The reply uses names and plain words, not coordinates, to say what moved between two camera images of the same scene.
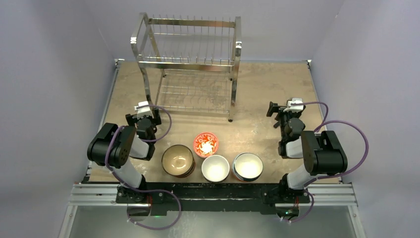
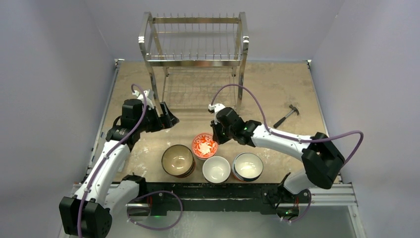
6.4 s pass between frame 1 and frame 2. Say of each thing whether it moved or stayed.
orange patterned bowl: stayed
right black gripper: moved
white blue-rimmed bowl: stayed
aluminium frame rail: stayed
